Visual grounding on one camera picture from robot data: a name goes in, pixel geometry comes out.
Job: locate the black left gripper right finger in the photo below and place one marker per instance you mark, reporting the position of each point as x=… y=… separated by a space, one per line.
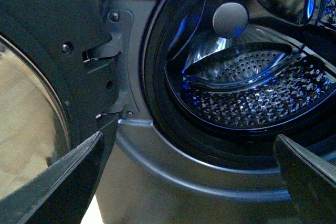
x=310 y=180

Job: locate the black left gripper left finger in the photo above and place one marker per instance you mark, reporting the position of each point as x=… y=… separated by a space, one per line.
x=63 y=192

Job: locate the washing machine glass door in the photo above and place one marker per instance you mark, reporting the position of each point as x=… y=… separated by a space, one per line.
x=56 y=89

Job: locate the dark grey washing machine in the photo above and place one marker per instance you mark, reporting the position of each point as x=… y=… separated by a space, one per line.
x=167 y=167

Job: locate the steel washing machine drum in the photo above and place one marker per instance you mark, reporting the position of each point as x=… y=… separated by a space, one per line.
x=249 y=65

